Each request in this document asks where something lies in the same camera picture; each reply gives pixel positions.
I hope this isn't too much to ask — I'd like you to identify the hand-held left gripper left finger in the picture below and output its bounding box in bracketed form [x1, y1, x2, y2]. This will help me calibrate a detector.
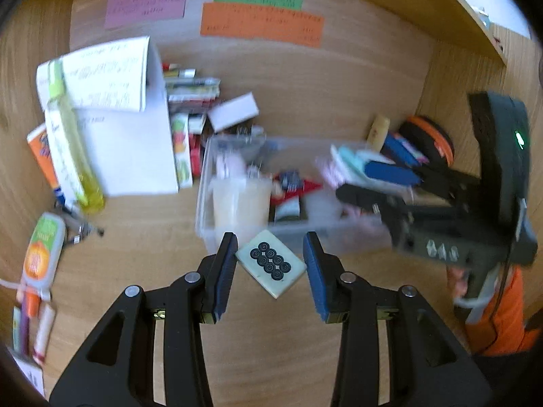
[49, 231, 239, 407]

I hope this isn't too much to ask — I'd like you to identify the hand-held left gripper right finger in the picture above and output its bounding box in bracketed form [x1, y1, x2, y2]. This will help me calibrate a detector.
[302, 231, 493, 407]

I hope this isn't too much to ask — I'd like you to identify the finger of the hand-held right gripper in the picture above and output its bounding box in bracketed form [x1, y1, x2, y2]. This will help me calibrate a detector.
[364, 159, 481, 205]
[335, 182, 409, 226]

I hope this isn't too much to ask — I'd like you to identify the blue patchwork pouch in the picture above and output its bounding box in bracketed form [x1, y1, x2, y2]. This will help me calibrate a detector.
[320, 133, 427, 187]

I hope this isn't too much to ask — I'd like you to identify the clear plastic box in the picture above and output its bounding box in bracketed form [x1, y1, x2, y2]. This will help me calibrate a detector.
[195, 136, 397, 255]

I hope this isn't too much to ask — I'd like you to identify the cream mahjong tile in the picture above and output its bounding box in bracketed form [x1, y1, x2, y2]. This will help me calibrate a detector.
[235, 229, 307, 299]

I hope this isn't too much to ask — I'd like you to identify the red gift pouch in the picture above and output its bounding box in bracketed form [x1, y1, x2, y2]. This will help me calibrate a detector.
[271, 172, 325, 204]

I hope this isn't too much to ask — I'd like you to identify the white cloth pouch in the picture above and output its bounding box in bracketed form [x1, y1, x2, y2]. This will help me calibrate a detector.
[211, 176, 273, 232]

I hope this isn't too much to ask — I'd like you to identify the wooden desktop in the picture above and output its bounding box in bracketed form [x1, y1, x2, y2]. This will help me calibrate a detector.
[0, 61, 476, 407]

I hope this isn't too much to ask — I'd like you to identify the person's right hand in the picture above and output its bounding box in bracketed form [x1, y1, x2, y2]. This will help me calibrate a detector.
[446, 265, 470, 299]

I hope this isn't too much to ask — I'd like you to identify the yellow tube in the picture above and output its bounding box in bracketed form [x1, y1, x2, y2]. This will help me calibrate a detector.
[367, 113, 391, 153]

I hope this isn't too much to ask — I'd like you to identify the black case with orange zip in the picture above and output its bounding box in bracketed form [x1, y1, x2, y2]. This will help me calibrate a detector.
[399, 115, 455, 170]

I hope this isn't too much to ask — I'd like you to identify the fruit print box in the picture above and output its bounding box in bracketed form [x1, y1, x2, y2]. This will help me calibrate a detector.
[170, 112, 193, 189]

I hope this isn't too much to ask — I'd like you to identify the white paper pad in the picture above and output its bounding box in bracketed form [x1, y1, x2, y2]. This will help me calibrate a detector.
[74, 46, 180, 198]

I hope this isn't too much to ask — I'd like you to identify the black metal clip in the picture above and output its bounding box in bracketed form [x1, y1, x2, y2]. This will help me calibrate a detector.
[53, 203, 105, 244]

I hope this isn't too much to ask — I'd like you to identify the small white box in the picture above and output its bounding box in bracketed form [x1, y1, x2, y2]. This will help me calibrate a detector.
[207, 92, 260, 133]

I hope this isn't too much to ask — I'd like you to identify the wooden shelf board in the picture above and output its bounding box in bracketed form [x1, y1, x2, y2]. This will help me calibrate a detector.
[420, 0, 510, 69]

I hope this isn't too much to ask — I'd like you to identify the orange green glue tube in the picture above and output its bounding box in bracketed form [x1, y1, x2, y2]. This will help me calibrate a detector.
[21, 213, 66, 297]

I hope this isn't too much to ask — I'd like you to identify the stack of small boxes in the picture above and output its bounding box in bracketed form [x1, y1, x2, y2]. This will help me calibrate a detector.
[163, 76, 222, 113]

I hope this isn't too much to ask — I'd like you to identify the white stick with red stripe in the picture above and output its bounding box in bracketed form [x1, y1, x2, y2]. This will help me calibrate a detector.
[33, 303, 57, 365]

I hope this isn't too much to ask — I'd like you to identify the orange paper note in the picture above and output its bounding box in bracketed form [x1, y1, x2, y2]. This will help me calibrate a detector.
[200, 2, 325, 49]

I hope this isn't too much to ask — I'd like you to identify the yellow-green tube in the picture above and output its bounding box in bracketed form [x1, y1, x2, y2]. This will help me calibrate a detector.
[44, 61, 106, 215]

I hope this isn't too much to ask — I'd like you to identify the orange marker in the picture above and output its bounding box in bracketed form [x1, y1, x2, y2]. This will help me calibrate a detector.
[19, 290, 41, 352]

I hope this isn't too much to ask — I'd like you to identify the purple marker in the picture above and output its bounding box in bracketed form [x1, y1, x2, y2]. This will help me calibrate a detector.
[13, 305, 30, 357]

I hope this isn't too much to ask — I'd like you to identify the orange box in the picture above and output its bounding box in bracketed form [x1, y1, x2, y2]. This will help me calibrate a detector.
[26, 123, 64, 204]

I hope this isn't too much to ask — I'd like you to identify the white card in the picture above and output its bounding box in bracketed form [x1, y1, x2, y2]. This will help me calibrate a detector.
[8, 350, 46, 397]

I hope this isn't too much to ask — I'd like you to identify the white printed paper sheet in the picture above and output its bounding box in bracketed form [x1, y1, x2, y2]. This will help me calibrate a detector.
[36, 36, 151, 113]

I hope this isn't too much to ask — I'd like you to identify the pink paper note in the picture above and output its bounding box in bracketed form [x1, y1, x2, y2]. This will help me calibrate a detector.
[104, 0, 190, 30]

